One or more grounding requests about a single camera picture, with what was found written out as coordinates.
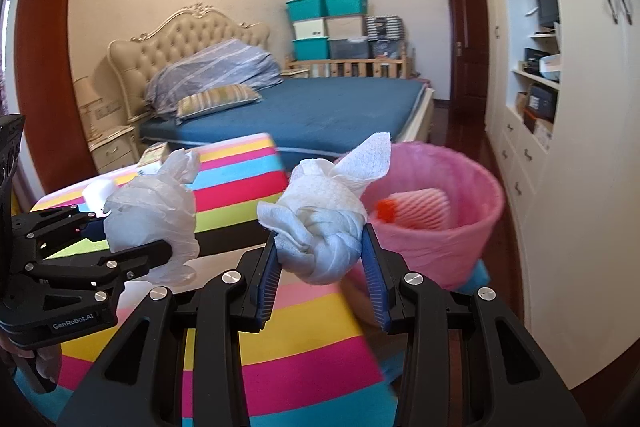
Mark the orange foam fruit net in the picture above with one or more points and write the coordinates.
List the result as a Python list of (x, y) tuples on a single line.
[(386, 210)]

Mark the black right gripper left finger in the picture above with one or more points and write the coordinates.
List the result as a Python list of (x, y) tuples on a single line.
[(137, 380)]

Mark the beige storage box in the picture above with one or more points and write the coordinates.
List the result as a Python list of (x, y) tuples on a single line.
[(346, 27)]

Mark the teal storage box top left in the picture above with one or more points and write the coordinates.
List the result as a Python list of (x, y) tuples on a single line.
[(305, 9)]

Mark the white pink foam fruit net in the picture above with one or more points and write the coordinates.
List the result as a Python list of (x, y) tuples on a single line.
[(427, 209)]

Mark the dark red door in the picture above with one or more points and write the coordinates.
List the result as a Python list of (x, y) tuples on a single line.
[(469, 58)]

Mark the grey storage box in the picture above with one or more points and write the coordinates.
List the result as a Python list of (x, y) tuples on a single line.
[(349, 49)]

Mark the grey striped duvet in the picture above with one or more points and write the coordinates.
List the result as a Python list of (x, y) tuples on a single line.
[(220, 65)]

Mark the teal storage box bottom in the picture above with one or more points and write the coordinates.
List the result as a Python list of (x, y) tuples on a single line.
[(311, 49)]

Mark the teal storage box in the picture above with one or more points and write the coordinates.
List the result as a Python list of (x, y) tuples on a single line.
[(336, 8), (311, 49), (305, 9)]

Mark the colourful striped table cloth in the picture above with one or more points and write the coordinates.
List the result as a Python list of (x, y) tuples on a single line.
[(308, 366)]

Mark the teal storage box top right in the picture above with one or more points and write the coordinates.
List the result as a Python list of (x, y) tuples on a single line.
[(336, 8)]

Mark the striped yellow pillow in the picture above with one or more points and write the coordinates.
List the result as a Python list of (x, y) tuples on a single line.
[(215, 100)]

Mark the checked black white bag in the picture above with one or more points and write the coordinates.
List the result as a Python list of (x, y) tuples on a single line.
[(390, 27)]

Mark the bed with blue sheet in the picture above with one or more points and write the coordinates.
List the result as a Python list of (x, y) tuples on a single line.
[(322, 115)]

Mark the cream bedside table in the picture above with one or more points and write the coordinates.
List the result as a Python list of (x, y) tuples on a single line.
[(115, 148)]

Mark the person left hand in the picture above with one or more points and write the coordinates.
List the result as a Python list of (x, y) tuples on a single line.
[(35, 361)]

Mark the beige tufted headboard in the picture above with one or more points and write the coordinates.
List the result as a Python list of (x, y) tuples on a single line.
[(188, 31)]

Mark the pink lined trash bin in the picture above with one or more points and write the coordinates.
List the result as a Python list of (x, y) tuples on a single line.
[(452, 258)]

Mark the small beige carton box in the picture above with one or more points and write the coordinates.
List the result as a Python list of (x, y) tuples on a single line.
[(154, 154)]

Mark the white tissue wad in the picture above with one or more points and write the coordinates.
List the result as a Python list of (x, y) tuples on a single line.
[(319, 218)]

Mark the wooden crib rail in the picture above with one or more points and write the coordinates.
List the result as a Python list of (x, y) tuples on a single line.
[(380, 67)]

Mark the clear plastic bag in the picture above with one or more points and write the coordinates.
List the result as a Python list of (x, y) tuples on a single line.
[(158, 206)]

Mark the white storage box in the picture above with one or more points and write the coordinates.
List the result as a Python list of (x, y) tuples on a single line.
[(307, 29)]

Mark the white built-in wardrobe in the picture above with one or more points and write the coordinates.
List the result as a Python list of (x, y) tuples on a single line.
[(563, 118)]

